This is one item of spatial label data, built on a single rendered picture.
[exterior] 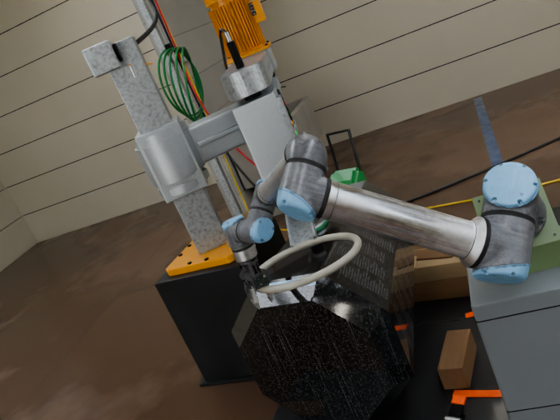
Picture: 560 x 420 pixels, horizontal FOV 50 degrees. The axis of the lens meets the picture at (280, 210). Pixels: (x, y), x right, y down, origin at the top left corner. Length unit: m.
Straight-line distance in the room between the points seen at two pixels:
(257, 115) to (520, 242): 1.49
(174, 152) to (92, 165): 6.02
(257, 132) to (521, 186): 1.43
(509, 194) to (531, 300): 0.36
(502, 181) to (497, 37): 5.93
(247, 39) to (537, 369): 2.28
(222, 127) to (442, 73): 4.65
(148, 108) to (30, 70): 6.08
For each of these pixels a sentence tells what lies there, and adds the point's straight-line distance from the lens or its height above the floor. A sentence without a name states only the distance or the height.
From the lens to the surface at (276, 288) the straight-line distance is 2.29.
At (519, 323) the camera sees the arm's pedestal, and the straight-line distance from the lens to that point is 2.04.
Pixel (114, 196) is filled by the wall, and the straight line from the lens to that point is 9.38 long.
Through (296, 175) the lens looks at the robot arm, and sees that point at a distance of 1.63.
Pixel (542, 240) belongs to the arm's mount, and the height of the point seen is 0.95.
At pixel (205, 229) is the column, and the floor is 0.91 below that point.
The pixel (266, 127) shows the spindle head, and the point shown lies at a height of 1.42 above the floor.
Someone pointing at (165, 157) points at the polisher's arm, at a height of 1.40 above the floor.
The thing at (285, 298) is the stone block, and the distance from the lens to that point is 2.65.
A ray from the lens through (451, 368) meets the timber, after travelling 2.97.
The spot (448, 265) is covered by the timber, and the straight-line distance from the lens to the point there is 3.57.
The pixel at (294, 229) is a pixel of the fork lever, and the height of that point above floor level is 0.95.
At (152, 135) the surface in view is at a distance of 3.39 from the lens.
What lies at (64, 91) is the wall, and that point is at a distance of 9.19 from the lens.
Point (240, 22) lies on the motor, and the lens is 3.47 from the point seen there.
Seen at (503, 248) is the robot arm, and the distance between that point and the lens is 1.77.
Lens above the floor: 1.91
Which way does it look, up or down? 18 degrees down
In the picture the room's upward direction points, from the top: 24 degrees counter-clockwise
